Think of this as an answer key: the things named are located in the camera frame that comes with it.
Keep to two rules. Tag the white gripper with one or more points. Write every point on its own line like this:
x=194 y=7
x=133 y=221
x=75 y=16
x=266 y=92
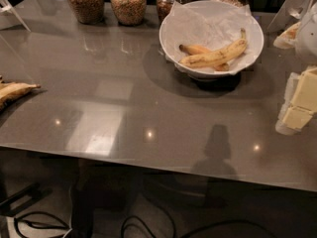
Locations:
x=308 y=39

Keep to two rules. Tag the large yellow banana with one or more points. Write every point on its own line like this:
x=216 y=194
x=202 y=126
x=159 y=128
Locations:
x=218 y=57

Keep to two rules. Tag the white ceramic bowl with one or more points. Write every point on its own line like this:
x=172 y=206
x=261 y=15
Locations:
x=211 y=73

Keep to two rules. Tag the small yellow banana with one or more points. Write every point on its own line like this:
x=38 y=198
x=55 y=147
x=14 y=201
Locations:
x=197 y=49

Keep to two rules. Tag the banana on left edge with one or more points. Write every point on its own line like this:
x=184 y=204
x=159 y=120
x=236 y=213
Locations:
x=11 y=91

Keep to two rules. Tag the white panel top right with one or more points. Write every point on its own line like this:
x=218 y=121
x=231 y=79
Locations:
x=289 y=11

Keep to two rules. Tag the white paper liner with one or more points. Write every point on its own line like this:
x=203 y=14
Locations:
x=198 y=27

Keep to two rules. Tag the left glass grain jar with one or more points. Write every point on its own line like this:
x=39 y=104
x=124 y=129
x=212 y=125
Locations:
x=87 y=11

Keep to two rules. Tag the white stand top left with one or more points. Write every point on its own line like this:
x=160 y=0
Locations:
x=9 y=17

